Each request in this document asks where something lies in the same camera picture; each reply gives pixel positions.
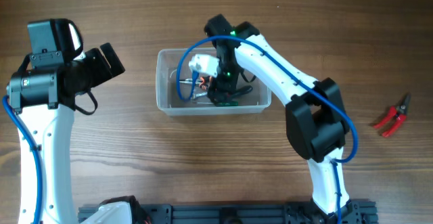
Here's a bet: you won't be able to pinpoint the green handled screwdriver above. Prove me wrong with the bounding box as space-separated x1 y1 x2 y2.
215 101 238 107

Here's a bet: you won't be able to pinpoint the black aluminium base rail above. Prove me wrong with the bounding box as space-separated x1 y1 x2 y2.
78 200 378 224

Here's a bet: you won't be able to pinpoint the clear plastic container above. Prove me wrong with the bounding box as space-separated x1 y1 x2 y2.
156 49 271 116

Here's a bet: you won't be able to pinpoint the red handled cutters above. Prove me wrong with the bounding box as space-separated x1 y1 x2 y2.
373 93 411 137

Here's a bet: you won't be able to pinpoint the black red screwdriver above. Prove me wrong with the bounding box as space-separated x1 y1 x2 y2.
231 85 253 97

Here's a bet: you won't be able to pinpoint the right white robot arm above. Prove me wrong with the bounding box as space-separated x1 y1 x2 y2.
204 14 350 221

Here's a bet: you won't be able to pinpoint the blue cable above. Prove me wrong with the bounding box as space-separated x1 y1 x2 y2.
1 95 44 224
175 35 359 224

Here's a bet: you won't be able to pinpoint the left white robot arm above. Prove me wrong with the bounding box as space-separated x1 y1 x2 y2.
3 43 125 223

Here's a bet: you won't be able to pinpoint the silver socket wrench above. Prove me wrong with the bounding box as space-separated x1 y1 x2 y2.
192 92 207 100

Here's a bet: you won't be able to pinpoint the left blue cable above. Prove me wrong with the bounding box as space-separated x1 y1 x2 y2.
1 95 44 224

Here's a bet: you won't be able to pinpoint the right blue cable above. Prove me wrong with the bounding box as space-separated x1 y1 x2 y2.
175 35 359 224

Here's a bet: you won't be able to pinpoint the orange black needle-nose pliers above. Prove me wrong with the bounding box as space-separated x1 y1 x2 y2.
179 76 210 91

